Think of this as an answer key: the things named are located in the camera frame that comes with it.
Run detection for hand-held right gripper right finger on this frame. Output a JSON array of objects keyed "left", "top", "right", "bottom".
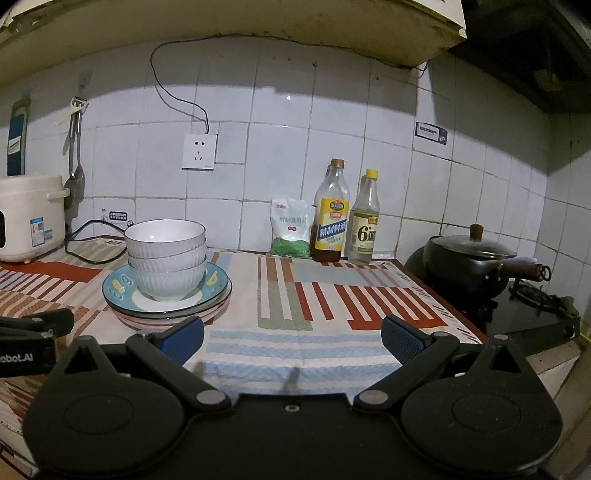
[{"left": 353, "top": 315, "right": 525, "bottom": 411}]

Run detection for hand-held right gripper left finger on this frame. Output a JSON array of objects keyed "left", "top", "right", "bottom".
[{"left": 62, "top": 316, "right": 232, "bottom": 409}]

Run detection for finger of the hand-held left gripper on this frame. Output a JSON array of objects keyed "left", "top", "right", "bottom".
[{"left": 0, "top": 308, "right": 75, "bottom": 335}]

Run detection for pink patterned plate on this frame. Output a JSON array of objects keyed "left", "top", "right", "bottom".
[{"left": 113, "top": 300, "right": 232, "bottom": 330}]

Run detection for white plate with sun print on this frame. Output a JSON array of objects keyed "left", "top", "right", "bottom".
[{"left": 104, "top": 286, "right": 233, "bottom": 320}]

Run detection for white ribbed bowl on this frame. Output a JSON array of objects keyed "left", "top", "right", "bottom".
[
  {"left": 129, "top": 265, "right": 207, "bottom": 302},
  {"left": 127, "top": 253, "right": 208, "bottom": 274},
  {"left": 124, "top": 219, "right": 207, "bottom": 260}
]

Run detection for blue plate with egg print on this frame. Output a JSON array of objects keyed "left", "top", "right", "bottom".
[{"left": 102, "top": 263, "right": 230, "bottom": 315}]

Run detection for black wok with glass lid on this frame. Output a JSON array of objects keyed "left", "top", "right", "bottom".
[{"left": 422, "top": 224, "right": 552, "bottom": 298}]

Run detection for striped tablecloth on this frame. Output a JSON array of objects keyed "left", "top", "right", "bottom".
[{"left": 0, "top": 235, "right": 485, "bottom": 444}]

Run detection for white rice cooker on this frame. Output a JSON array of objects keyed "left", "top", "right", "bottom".
[{"left": 0, "top": 174, "right": 71, "bottom": 264}]

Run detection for clear vinegar bottle yellow cap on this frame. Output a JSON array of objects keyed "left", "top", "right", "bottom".
[{"left": 348, "top": 169, "right": 382, "bottom": 265}]

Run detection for black gas stove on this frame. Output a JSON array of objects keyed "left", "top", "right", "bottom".
[{"left": 480, "top": 277, "right": 583, "bottom": 356}]

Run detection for oil bottle with yellow label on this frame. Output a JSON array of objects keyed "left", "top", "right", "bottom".
[{"left": 310, "top": 159, "right": 350, "bottom": 264}]

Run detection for hanging metal utensils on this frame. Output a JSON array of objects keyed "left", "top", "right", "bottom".
[{"left": 64, "top": 113, "right": 86, "bottom": 204}]

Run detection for white and green salt bag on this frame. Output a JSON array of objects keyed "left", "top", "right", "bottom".
[{"left": 269, "top": 195, "right": 311, "bottom": 258}]

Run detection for blue hanging grater board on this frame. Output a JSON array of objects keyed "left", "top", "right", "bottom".
[{"left": 7, "top": 99, "right": 31, "bottom": 177}]

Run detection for white hanging peeler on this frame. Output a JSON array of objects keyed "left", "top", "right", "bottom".
[{"left": 55, "top": 97, "right": 88, "bottom": 126}]

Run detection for dark range hood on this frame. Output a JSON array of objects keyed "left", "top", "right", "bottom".
[{"left": 450, "top": 0, "right": 591, "bottom": 114}]

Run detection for black rice cooker cord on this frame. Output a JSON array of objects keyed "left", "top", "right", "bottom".
[{"left": 65, "top": 218, "right": 127, "bottom": 266}]

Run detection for white wall socket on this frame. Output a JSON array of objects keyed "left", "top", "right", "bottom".
[{"left": 181, "top": 133, "right": 219, "bottom": 171}]

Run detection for blue-edged wall sticker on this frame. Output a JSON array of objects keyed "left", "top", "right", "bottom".
[{"left": 416, "top": 121, "right": 448, "bottom": 145}]

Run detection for thin black wall cable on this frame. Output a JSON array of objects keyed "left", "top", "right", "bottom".
[{"left": 150, "top": 39, "right": 211, "bottom": 134}]

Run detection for yellowed wall cabinet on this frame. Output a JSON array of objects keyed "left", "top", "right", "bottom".
[{"left": 0, "top": 0, "right": 467, "bottom": 88}]

